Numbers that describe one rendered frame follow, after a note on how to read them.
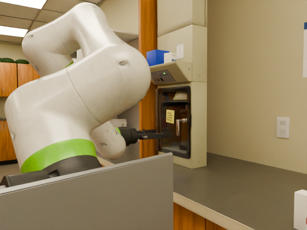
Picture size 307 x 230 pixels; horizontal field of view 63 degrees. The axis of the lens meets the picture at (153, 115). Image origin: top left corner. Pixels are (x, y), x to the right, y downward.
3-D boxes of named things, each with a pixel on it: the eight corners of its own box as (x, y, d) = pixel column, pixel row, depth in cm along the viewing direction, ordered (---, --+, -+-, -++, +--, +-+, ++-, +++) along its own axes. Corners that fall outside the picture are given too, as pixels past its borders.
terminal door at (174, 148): (158, 150, 160) (157, 88, 158) (190, 159, 135) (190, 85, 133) (156, 150, 160) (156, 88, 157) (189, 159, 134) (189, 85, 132)
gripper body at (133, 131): (132, 129, 114) (148, 128, 120) (123, 128, 121) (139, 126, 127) (132, 145, 115) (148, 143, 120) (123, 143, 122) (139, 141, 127)
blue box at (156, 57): (159, 68, 155) (159, 54, 154) (169, 66, 146) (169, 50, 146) (146, 67, 149) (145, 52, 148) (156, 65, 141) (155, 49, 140)
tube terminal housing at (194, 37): (186, 153, 175) (186, 42, 171) (223, 162, 149) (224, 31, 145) (157, 158, 161) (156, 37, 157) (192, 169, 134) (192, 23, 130)
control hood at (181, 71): (157, 85, 159) (157, 69, 158) (192, 81, 132) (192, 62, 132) (141, 84, 152) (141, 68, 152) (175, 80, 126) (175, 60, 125)
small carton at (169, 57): (169, 65, 141) (169, 54, 141) (176, 64, 138) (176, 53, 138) (164, 64, 137) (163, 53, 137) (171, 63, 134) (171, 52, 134)
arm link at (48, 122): (95, 136, 38) (58, 54, 46) (5, 189, 38) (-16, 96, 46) (122, 156, 50) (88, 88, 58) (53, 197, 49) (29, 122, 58)
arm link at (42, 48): (46, 21, 73) (51, 20, 83) (7, 43, 72) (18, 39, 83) (82, 74, 81) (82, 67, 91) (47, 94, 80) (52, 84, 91)
